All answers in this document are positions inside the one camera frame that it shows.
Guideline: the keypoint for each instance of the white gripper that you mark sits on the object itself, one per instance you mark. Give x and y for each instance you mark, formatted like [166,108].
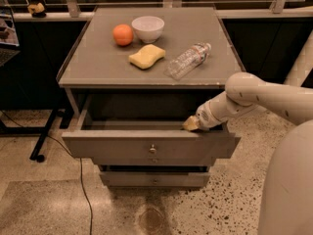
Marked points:
[204,116]

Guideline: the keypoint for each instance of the grey top drawer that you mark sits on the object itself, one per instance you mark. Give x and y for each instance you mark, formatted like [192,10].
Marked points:
[145,129]

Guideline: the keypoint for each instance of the grey drawer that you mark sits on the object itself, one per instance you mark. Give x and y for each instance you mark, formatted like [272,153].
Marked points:
[145,129]
[154,179]

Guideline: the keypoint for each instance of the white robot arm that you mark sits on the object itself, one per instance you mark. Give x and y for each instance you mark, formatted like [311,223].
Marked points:
[245,93]

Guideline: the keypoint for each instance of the grey drawer cabinet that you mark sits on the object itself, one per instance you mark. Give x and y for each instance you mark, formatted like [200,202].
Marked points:
[99,66]

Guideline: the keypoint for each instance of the grey bottom drawer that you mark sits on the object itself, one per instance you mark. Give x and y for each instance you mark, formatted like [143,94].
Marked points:
[154,179]

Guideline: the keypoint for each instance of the clear plastic water bottle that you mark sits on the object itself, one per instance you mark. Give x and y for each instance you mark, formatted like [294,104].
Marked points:
[188,60]

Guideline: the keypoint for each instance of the yellow sponge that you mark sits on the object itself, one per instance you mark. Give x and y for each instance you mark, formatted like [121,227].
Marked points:
[146,57]

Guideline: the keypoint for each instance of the white bowl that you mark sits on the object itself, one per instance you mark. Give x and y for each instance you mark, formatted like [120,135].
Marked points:
[148,28]

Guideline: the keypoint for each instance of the round floor drain cover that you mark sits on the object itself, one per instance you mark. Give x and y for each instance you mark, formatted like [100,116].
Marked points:
[151,221]

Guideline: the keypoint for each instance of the orange fruit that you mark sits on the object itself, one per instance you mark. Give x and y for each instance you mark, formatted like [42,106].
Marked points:
[123,34]

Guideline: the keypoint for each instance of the small yellow object on ledge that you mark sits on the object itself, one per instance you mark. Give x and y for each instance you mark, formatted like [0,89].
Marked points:
[37,10]

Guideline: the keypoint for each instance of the black desk leg frame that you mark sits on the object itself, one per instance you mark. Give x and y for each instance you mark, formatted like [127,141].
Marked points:
[40,131]

